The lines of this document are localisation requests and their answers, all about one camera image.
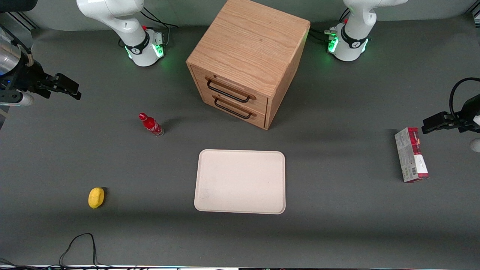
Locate wooden drawer cabinet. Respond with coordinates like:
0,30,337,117
186,0,311,131

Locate yellow lemon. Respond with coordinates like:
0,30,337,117
88,187,105,209

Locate black looped gripper cable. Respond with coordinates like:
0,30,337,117
449,77,480,117

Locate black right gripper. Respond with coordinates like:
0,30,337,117
8,61,82,101

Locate beige rectangular tray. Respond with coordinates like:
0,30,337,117
194,149,286,215

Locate black left arm base cables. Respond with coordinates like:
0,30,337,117
310,8,351,44

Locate black arm base cables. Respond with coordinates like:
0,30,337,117
310,8,351,44
118,7,180,48

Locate black right arm base cables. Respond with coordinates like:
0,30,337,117
118,7,180,48

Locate red soda bottle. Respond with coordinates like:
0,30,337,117
138,112,165,138

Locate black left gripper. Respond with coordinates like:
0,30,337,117
421,94,480,135

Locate wooden drawer front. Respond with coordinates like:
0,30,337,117
190,65,269,115
200,89,268,130

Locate red and grey carton box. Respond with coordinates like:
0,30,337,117
394,127,430,183

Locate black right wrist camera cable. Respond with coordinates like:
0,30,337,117
0,24,35,67

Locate black cable on table edge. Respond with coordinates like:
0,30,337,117
0,233,124,270

